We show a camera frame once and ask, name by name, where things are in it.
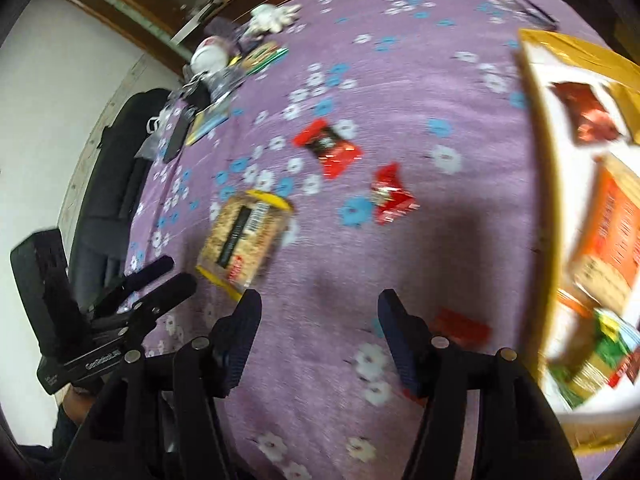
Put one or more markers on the shiny red snack packet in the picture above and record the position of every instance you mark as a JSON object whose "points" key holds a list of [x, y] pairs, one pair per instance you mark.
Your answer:
{"points": [[590, 115]]}

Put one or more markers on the black office chair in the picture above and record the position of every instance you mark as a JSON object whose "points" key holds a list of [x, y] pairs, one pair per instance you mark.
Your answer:
{"points": [[115, 170]]}

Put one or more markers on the green and yellow biscuit packet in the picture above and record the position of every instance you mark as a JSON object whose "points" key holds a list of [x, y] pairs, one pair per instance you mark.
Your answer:
{"points": [[262, 55]]}

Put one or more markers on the small red snack packet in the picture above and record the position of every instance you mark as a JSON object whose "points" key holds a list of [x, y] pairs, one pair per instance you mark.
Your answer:
{"points": [[462, 327], [325, 145], [392, 200]]}

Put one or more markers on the person's left forearm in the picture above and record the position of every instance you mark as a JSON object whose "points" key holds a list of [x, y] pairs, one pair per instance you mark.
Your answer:
{"points": [[60, 437]]}

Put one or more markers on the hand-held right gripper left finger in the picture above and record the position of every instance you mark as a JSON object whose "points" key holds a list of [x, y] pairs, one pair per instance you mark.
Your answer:
{"points": [[240, 340]]}

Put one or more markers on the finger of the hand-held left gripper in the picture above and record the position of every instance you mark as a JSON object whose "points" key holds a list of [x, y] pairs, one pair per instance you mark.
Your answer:
{"points": [[150, 270], [170, 290]]}

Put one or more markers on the black thin tool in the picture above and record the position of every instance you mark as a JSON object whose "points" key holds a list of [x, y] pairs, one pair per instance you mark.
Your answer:
{"points": [[530, 7]]}

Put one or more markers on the person's left hand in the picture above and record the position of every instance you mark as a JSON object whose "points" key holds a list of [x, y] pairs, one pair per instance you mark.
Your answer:
{"points": [[80, 405]]}

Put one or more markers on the clear glass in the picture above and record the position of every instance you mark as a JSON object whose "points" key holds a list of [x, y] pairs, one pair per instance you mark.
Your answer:
{"points": [[225, 82]]}

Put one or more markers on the green snack packet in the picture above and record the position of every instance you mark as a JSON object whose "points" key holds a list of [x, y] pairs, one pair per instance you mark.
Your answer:
{"points": [[610, 350]]}

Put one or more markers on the clear cracker packet yellow ends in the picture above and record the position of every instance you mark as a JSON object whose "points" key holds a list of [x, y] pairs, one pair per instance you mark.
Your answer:
{"points": [[245, 240]]}

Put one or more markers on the wooden sideboard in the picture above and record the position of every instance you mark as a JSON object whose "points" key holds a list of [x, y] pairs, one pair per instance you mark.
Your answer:
{"points": [[150, 15]]}

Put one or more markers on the white bowl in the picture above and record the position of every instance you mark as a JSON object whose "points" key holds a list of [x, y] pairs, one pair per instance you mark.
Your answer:
{"points": [[210, 55]]}

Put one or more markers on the purple floral tablecloth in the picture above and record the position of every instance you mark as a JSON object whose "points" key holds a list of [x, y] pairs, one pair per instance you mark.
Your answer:
{"points": [[400, 85]]}

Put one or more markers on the white plush toy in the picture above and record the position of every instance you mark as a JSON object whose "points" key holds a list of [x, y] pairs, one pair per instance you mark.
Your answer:
{"points": [[270, 17]]}

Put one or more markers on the yellow snack packet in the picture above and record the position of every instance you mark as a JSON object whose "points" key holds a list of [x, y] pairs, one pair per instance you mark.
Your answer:
{"points": [[627, 110]]}

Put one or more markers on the yellow cardboard box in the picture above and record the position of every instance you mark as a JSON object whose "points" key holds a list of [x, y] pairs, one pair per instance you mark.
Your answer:
{"points": [[547, 210]]}

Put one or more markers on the dark red swirl-print packet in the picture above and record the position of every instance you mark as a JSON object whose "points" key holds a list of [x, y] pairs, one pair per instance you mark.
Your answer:
{"points": [[625, 370]]}

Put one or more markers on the orange cracker packet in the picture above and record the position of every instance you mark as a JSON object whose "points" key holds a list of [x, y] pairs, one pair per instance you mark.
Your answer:
{"points": [[615, 230]]}

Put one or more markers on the black box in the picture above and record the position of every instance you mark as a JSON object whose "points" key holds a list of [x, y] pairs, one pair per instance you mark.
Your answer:
{"points": [[197, 92]]}

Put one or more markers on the blue and yellow packet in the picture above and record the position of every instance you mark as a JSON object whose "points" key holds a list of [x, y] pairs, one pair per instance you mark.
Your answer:
{"points": [[207, 122]]}

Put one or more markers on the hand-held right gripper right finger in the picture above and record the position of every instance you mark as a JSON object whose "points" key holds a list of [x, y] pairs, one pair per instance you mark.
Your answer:
{"points": [[405, 345]]}

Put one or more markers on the clear plastic bag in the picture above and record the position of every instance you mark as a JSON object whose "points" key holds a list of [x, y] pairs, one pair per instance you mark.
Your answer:
{"points": [[150, 145]]}

